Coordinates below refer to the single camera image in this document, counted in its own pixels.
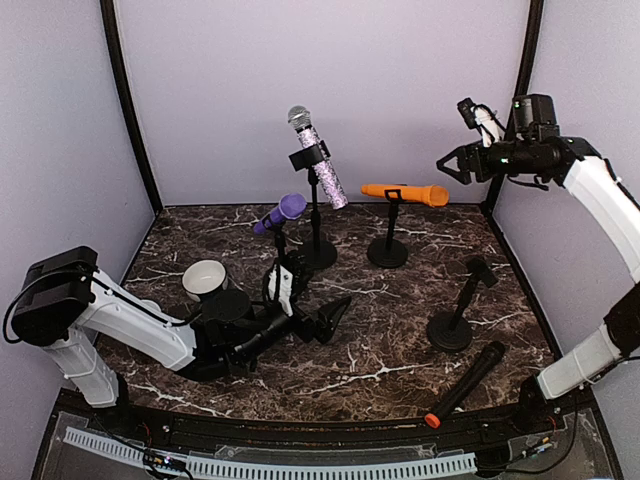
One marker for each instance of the white cable duct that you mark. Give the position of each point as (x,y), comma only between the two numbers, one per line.
(251,463)

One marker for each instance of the white cup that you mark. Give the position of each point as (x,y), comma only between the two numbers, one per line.
(153,307)

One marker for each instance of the black stand ring clip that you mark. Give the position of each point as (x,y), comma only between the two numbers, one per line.
(280,245)

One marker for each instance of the tall stand large clip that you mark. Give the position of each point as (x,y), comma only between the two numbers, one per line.
(319,253)

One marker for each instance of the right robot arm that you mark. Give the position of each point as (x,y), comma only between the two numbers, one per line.
(535,146)

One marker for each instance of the black microphone orange cap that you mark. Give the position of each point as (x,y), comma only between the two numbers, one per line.
(490,356)

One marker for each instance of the orange toy microphone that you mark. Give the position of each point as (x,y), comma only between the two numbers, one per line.
(433,196)

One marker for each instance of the glitter microphone silver head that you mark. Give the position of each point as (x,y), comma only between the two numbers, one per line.
(299,118)

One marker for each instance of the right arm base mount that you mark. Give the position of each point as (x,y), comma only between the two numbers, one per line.
(533,408)

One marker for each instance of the purple toy microphone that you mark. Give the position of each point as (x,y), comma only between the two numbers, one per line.
(290,207)

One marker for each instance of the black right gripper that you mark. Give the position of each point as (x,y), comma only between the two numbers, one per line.
(477,163)

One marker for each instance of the left black corner post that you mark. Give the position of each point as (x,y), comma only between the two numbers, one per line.
(117,61)

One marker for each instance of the black table front rail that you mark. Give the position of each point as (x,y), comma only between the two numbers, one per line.
(249,415)

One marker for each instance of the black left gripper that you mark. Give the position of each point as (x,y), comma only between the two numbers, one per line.
(306,325)

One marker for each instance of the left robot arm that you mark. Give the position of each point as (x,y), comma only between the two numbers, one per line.
(66,295)

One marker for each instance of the small black stand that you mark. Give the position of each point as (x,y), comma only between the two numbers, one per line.
(387,252)
(450,332)

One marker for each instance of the white bowl black rim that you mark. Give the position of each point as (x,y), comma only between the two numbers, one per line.
(205,279)

